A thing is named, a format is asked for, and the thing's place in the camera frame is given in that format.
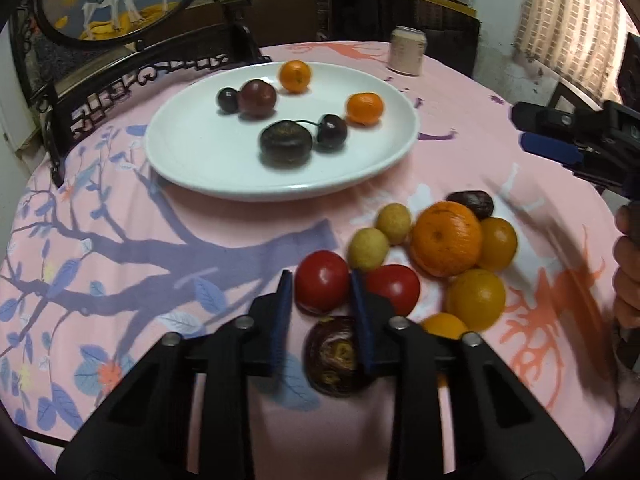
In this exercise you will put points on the large orange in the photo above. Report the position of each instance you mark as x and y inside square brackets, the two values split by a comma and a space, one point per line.
[446, 239]

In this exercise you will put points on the pink printed tablecloth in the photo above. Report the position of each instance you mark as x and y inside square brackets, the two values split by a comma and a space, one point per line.
[475, 125]

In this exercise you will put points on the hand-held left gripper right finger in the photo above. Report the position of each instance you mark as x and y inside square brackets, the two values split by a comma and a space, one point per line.
[361, 317]

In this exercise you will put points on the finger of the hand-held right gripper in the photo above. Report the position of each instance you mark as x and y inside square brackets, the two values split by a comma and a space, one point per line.
[550, 119]
[550, 149]

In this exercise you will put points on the cardboard box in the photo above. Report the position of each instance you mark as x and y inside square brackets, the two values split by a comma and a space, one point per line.
[285, 15]

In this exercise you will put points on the small orange fruit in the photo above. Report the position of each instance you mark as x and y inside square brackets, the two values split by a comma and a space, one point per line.
[442, 326]

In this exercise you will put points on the pale yellow longan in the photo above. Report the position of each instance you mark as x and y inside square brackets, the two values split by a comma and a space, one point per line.
[368, 248]
[394, 220]

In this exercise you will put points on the person's right hand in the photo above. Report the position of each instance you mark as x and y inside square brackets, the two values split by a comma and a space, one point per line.
[629, 280]

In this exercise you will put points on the dark purple cut fruit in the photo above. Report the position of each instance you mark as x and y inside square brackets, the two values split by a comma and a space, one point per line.
[332, 357]

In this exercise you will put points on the yellow orange round fruit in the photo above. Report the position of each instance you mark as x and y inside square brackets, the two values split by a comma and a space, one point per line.
[475, 300]
[497, 243]

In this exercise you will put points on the red tomato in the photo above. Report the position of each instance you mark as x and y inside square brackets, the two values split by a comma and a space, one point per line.
[321, 282]
[397, 287]

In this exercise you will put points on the dark purple passion fruit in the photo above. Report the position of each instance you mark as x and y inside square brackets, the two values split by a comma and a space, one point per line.
[470, 203]

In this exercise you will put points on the dark purple mangosteen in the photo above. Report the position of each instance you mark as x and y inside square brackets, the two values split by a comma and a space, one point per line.
[285, 143]

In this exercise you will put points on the dark carved wooden chair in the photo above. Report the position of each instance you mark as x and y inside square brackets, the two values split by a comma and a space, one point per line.
[100, 95]

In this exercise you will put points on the small orange kumquat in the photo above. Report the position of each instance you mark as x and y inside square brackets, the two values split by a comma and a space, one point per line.
[295, 76]

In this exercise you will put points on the dark cherry with stem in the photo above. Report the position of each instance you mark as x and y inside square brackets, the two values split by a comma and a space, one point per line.
[330, 131]

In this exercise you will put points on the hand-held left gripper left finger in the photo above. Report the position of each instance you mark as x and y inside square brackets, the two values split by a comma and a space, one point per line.
[281, 312]

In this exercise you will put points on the small orange tangerine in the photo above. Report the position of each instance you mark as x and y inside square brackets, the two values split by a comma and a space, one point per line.
[365, 108]

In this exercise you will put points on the pale drink can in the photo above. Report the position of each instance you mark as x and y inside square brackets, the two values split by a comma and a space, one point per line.
[407, 51]

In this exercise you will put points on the small dark cherry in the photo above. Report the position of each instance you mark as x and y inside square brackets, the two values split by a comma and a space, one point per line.
[227, 100]

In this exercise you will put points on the white plate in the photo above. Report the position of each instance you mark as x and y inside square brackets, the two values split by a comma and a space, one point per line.
[200, 150]

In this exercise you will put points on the dark red plum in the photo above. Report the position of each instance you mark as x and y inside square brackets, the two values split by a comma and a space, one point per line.
[256, 98]

